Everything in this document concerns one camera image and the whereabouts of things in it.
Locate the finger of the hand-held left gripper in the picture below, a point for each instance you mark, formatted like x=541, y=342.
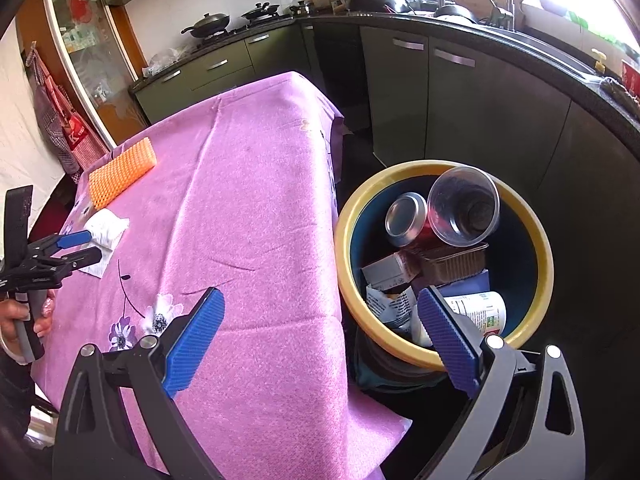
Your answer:
x=80, y=259
x=72, y=240

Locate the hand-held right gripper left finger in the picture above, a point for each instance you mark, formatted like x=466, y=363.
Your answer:
x=195, y=345

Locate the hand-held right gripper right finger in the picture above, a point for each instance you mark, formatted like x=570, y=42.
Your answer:
x=447, y=340

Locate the white paper tissue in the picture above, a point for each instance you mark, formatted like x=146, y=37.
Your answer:
x=107, y=225

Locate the small white plastic bottle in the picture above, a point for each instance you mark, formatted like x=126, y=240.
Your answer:
x=482, y=310

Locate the pale purple box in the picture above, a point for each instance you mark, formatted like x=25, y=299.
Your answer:
x=470, y=282

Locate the white printed wrapper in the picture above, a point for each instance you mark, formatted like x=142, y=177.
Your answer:
x=390, y=307

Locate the brown plastic tray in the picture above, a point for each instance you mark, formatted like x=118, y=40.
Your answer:
x=450, y=262

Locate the red soda can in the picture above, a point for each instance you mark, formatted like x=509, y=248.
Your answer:
x=405, y=215

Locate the clear plastic cup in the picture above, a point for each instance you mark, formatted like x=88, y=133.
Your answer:
x=465, y=205

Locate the yellow rimmed bin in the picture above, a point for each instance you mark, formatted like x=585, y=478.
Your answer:
x=341, y=245

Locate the person's left hand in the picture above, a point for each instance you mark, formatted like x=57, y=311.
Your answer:
x=44, y=317

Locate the orange sponge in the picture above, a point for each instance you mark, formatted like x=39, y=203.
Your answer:
x=120, y=175

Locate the red checked apron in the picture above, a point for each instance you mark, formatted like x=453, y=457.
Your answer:
x=70, y=125

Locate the pink floral tablecloth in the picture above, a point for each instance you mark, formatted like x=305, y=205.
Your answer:
x=250, y=185

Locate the wooden glass door cabinet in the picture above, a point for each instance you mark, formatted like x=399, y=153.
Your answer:
x=85, y=35

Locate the green kitchen cabinet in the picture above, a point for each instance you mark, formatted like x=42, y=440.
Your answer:
x=215, y=80

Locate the dark kitchen counter cabinets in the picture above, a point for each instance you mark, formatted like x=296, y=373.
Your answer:
x=475, y=110

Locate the black frying pan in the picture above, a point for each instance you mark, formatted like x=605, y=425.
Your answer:
x=260, y=11

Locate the small steel pot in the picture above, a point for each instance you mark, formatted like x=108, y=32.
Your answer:
x=301, y=8

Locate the large black wok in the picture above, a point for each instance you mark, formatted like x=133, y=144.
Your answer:
x=380, y=2

